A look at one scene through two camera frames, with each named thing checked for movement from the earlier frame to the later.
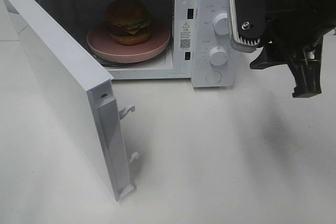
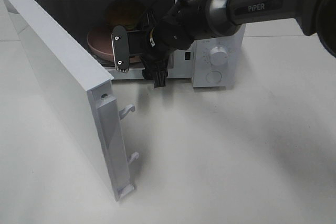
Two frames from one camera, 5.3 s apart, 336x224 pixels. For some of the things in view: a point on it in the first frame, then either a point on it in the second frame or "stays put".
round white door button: [213, 77] stays put
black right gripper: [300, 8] to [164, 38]
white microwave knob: [218, 56] stays put
